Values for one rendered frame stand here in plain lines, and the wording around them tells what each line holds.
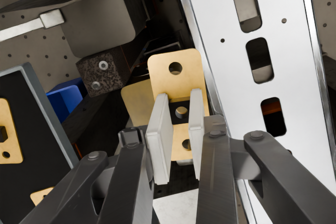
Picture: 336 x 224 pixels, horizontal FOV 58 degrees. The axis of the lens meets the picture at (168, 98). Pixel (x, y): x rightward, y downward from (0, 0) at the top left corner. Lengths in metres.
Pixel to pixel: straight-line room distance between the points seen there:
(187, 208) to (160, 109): 0.31
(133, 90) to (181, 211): 0.19
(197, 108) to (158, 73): 0.05
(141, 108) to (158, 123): 0.27
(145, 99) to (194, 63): 0.22
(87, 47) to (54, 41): 0.44
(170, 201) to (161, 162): 0.31
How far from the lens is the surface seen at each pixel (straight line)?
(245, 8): 0.49
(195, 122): 0.16
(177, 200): 0.47
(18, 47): 0.90
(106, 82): 0.40
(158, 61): 0.21
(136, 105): 0.43
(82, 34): 0.42
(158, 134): 0.15
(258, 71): 0.52
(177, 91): 0.22
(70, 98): 0.88
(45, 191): 0.43
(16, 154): 0.41
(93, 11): 0.41
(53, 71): 0.87
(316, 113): 0.56
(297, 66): 0.52
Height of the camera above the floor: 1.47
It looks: 69 degrees down
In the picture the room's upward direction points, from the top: 172 degrees counter-clockwise
